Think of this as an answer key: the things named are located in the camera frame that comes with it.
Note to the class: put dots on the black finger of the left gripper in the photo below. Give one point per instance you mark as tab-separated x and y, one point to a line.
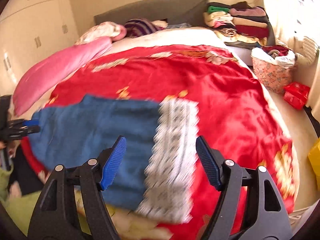
17	133

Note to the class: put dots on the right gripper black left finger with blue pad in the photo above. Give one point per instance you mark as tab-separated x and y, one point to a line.
92	177

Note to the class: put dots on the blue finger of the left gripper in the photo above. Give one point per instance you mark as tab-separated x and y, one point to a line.
24	123

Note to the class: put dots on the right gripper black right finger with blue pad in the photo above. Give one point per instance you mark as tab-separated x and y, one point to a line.
250	205

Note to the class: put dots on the blue pants with lace hem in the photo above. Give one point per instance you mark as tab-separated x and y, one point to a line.
157	171

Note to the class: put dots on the green sleeve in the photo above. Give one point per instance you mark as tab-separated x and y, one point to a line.
20	210

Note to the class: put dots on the pink folded quilt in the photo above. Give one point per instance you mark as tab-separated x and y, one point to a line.
49	72

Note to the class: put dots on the yellow plastic container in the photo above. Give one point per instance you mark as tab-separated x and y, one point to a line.
314	158

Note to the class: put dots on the cream bed sheet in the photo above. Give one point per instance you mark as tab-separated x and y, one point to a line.
186	37

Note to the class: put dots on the red plastic bag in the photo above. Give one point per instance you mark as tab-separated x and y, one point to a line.
296	95

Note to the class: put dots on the floral pink pillow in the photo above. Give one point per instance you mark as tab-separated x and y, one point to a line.
115	32

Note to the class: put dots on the floral fabric laundry basket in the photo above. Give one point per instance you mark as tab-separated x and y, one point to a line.
274	66

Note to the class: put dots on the purple striped pillow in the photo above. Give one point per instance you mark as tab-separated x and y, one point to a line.
138	27

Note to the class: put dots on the stack of folded clothes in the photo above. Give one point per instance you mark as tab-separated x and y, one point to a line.
240	25

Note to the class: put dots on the grey upholstered headboard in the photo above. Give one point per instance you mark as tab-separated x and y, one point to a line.
174	11

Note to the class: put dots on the cream wardrobe with handles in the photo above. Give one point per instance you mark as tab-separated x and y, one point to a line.
32	30

